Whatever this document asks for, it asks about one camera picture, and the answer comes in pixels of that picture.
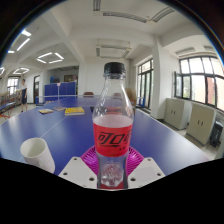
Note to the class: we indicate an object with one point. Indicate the ceiling lights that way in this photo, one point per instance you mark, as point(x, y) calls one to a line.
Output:
point(50, 57)

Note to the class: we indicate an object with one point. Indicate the grey booklet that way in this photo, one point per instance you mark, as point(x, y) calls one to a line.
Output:
point(58, 108)

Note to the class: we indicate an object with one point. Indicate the beige two-door cabinet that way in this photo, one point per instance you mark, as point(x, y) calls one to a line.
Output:
point(175, 114)
point(200, 124)

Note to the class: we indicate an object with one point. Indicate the small yellow blue booklet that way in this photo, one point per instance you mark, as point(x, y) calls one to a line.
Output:
point(45, 111)

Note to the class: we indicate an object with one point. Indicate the dark-framed glass door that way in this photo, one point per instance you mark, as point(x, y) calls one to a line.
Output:
point(145, 83)

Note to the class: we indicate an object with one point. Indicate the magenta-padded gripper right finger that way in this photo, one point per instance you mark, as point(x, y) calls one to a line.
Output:
point(143, 170)

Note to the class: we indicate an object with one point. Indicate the dark wooden door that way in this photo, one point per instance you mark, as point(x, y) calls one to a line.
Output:
point(36, 89)

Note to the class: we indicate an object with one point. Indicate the blue table tennis table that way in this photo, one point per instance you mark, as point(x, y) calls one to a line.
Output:
point(6, 107)

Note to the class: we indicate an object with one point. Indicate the brown paper bag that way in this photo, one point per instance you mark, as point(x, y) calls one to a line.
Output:
point(132, 97)

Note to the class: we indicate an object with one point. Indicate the white mug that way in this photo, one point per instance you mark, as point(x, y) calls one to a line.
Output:
point(36, 153)

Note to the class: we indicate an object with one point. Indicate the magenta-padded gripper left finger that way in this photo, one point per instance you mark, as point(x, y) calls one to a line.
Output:
point(76, 170)

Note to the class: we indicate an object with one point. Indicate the clear red-labelled drink bottle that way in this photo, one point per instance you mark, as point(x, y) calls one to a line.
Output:
point(112, 133)

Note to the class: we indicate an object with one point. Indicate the person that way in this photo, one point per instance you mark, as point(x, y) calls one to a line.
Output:
point(24, 95)

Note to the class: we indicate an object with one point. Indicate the brown armchair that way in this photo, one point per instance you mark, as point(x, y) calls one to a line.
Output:
point(88, 94)

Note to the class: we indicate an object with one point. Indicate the large dark-framed window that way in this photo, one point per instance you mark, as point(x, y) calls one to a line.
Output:
point(200, 83)

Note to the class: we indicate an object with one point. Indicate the yellow book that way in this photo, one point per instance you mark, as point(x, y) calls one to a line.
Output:
point(74, 111)

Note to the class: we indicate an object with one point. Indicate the black bin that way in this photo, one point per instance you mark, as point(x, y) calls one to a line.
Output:
point(215, 133)

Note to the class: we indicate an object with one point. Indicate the blue partition boards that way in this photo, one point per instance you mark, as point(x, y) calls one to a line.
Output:
point(60, 90)

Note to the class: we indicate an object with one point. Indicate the flat round red coaster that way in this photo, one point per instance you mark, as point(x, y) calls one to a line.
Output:
point(111, 186)

